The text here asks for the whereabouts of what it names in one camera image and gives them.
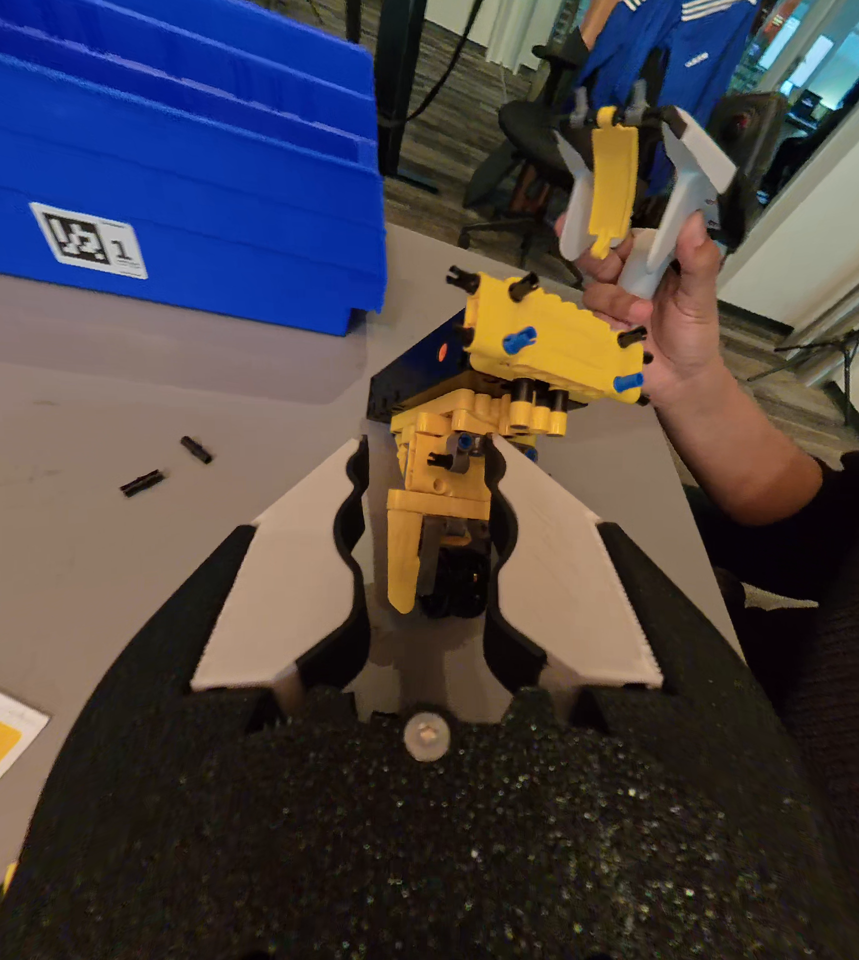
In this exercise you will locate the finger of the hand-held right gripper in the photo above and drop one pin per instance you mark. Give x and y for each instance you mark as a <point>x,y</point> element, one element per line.
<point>703,161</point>
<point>579,210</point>

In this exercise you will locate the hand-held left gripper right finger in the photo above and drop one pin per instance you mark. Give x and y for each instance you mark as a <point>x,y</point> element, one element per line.
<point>579,600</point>

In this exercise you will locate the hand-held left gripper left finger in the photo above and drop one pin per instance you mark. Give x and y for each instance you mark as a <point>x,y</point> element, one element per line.
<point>272,600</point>

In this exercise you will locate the yellow brick panel with axle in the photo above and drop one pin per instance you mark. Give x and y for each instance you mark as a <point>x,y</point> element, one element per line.
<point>613,172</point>

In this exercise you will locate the yellow black toy brick model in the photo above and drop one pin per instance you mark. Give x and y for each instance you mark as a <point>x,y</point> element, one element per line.
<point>549,337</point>

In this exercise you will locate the person's right hand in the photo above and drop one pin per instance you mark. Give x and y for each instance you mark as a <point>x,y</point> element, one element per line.
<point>684,322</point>

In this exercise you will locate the black office chair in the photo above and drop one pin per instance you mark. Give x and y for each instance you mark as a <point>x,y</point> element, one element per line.
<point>527,127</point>
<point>744,127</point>

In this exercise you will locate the blue striped jacket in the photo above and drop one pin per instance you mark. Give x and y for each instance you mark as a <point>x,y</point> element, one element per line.
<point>699,52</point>

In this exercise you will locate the black brick pin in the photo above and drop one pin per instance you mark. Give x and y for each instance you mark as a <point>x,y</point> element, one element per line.
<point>197,450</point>
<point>143,483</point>

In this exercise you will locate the black tripod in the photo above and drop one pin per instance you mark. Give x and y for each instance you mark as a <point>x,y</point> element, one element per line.
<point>842,352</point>

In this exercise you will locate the wooden standing desk black legs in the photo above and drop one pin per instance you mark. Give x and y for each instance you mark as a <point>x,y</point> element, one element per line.
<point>399,75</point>

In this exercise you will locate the blue plastic bin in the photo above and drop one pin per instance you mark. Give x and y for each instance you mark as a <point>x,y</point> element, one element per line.
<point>174,150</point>

